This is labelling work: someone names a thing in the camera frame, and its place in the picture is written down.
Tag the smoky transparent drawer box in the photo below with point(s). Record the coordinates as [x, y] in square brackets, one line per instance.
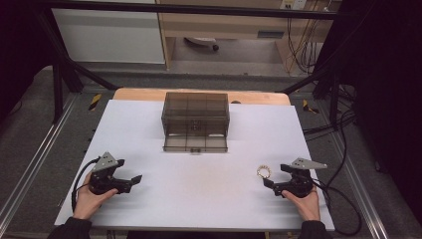
[195, 106]

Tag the black metal frame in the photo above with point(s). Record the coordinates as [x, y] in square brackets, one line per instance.
[185, 9]

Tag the office chair base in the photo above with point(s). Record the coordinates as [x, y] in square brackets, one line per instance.
[202, 41]

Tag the person's left hand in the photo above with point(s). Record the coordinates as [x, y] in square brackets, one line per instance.
[88, 200]

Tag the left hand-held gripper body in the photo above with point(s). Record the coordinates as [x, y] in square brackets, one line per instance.
[103, 181]

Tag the aluminium rail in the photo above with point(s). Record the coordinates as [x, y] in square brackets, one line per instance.
[36, 159]
[358, 179]

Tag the white table mat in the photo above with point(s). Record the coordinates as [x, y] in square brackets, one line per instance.
[185, 192]

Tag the white cabinet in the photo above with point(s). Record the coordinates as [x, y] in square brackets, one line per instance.
[106, 36]

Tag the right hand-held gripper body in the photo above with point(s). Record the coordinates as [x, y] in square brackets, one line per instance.
[298, 186]

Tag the yellow black tape strip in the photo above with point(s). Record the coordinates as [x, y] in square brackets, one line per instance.
[310, 107]
[95, 102]

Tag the wall power outlet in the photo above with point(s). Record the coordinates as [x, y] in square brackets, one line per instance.
[293, 4]

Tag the black curtain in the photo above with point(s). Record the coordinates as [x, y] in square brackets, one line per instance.
[388, 83]
[20, 43]

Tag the person's right hand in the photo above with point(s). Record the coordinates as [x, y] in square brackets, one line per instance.
[308, 207]

